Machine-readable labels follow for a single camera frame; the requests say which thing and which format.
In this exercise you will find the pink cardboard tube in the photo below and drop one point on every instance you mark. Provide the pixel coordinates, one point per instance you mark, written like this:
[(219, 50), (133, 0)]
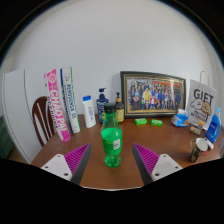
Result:
[(57, 106)]

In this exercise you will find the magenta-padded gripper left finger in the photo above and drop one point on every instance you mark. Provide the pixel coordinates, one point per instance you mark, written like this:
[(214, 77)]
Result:
[(77, 158)]

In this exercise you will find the green and white cardboard tube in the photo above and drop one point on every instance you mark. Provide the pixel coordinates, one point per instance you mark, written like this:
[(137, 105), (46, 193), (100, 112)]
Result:
[(70, 100)]

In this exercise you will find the brown pump bottle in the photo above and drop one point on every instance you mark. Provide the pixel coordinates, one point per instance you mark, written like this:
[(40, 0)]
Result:
[(119, 111)]

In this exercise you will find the flat round red coaster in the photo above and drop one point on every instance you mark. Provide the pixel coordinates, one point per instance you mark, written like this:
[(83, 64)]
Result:
[(205, 152)]

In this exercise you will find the small patterned snack box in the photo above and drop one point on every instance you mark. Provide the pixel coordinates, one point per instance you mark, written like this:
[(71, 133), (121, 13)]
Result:
[(194, 129)]

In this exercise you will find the green plastic drink bottle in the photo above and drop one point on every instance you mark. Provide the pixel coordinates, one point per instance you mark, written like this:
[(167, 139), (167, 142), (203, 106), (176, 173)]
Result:
[(111, 140)]

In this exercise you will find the white door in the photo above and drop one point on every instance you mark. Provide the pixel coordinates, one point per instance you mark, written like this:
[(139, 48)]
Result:
[(18, 110)]

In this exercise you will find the framed group photo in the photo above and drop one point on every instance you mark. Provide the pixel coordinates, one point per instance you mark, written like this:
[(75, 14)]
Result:
[(153, 95)]

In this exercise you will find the white camouflage-print cup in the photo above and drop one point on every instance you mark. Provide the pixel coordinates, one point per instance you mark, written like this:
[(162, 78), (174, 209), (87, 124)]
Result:
[(196, 150)]

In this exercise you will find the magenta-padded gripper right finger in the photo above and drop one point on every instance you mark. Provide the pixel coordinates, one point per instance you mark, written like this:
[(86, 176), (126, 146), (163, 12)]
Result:
[(146, 158)]

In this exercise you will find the brown wooden chair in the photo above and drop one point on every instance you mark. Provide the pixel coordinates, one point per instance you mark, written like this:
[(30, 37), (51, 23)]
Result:
[(36, 116)]

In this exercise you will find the blue detergent bottle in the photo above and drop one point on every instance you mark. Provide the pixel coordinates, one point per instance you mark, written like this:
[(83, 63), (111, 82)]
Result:
[(214, 128)]

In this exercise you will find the colourful puzzle cube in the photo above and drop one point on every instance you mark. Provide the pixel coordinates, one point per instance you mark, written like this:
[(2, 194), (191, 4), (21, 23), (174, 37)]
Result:
[(201, 124)]

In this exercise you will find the blue tissue pack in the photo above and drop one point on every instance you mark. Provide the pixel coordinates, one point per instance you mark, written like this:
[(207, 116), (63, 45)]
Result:
[(180, 119)]

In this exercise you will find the small green packet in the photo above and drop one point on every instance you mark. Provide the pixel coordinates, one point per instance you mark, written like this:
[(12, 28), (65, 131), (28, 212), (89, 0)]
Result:
[(141, 121), (156, 122)]

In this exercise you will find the white blue-capped lotion bottle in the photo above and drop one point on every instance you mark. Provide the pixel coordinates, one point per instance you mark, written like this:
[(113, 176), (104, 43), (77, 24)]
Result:
[(89, 113)]

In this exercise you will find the white paper gift bag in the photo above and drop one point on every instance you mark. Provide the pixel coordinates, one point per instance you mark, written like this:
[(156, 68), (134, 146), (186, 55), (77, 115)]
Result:
[(201, 103)]

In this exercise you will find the dark blue pump bottle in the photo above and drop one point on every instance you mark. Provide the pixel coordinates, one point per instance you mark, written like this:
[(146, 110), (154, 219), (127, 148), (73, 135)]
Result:
[(101, 106)]

